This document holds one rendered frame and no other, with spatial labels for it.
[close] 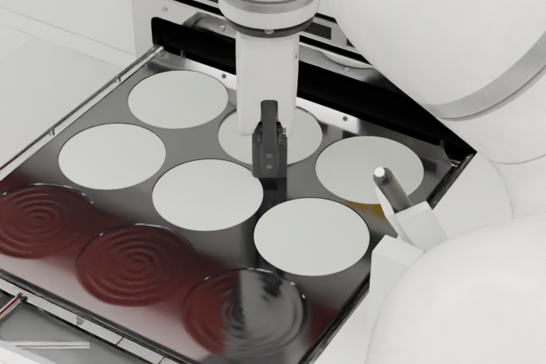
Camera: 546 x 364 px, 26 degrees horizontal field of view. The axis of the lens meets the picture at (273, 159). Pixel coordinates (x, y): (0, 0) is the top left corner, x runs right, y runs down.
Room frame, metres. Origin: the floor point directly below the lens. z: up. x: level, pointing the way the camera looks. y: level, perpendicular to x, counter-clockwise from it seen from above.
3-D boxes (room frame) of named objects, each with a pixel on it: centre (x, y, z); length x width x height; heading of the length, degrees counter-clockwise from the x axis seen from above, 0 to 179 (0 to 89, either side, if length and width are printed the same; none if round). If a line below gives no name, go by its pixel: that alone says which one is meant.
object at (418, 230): (0.60, -0.09, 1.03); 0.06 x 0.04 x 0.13; 149
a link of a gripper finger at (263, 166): (0.83, 0.00, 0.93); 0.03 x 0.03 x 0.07; 0
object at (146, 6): (1.00, -0.04, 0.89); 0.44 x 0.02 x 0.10; 59
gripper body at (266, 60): (0.85, 0.00, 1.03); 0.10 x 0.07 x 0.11; 0
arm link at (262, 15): (0.85, 0.00, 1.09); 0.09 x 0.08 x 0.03; 0
